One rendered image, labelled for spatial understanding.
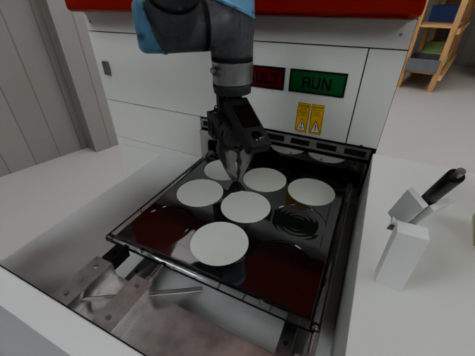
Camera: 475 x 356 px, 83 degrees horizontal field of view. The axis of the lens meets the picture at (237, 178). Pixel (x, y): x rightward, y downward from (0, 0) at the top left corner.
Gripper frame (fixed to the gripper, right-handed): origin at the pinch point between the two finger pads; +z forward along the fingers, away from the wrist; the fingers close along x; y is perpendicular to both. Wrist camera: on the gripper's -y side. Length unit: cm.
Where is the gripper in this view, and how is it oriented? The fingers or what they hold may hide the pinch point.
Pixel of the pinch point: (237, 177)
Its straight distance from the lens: 60.5
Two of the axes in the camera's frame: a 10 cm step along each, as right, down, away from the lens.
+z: 0.0, 8.3, 5.5
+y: -4.8, -4.9, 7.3
